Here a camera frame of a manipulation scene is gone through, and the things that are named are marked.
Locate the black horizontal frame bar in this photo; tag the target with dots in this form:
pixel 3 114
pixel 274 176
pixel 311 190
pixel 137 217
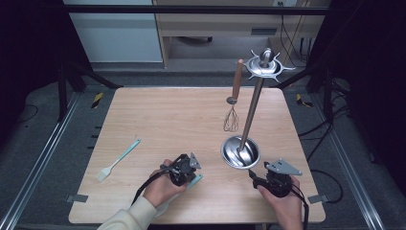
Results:
pixel 191 9

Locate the black metal stand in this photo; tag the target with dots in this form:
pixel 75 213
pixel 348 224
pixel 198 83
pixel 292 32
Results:
pixel 63 92
pixel 327 92

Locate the aluminium floor rail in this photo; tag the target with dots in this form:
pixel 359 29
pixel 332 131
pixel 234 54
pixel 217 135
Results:
pixel 41 156
pixel 351 169

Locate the yellow black hazard tape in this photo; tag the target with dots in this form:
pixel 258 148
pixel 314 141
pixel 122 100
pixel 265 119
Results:
pixel 97 99
pixel 300 99

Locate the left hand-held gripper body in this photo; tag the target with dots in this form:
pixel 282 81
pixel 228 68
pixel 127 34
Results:
pixel 183 166

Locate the metal utensil stand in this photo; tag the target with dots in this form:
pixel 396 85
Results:
pixel 252 108

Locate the black curtain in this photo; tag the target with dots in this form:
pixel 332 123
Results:
pixel 32 48
pixel 373 64

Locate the white cabinet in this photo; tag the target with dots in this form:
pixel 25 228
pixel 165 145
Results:
pixel 118 35

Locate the light wooden desk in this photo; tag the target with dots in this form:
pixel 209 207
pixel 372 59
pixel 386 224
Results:
pixel 217 24

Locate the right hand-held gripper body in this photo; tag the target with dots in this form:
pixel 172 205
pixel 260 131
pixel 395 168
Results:
pixel 282 167

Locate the grey table edge bracket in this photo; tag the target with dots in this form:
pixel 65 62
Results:
pixel 78 198
pixel 317 199

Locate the person's left hand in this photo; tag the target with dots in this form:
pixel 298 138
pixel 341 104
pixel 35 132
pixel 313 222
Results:
pixel 159 188

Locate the person's right hand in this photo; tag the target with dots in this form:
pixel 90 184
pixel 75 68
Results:
pixel 288 211

